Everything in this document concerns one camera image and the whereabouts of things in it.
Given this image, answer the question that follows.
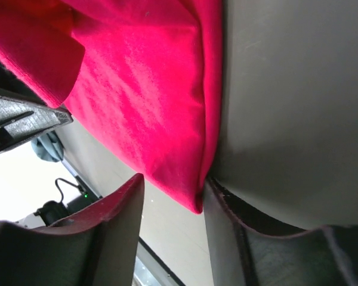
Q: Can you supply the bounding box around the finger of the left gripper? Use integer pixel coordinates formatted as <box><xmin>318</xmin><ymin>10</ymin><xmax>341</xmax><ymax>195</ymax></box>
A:
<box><xmin>0</xmin><ymin>88</ymin><xmax>73</xmax><ymax>154</ymax></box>

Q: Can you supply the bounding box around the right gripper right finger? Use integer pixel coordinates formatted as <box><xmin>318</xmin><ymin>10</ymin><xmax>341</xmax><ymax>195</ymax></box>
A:
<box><xmin>203</xmin><ymin>178</ymin><xmax>358</xmax><ymax>285</ymax></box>

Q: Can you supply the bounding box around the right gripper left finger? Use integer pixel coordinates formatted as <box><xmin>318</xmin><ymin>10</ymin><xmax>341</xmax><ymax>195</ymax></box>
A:
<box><xmin>0</xmin><ymin>174</ymin><xmax>144</xmax><ymax>285</ymax></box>

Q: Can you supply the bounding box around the magenta t shirt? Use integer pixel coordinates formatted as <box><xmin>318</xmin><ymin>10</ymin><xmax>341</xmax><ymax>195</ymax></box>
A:
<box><xmin>0</xmin><ymin>1</ymin><xmax>223</xmax><ymax>214</ymax></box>

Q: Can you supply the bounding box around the folded grey-blue t shirt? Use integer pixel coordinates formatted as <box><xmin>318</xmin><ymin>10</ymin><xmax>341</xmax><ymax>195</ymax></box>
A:
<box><xmin>30</xmin><ymin>131</ymin><xmax>64</xmax><ymax>163</ymax></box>

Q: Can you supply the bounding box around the aluminium frame rail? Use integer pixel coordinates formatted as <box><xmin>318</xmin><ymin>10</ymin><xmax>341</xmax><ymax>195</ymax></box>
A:
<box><xmin>132</xmin><ymin>238</ymin><xmax>185</xmax><ymax>286</ymax></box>

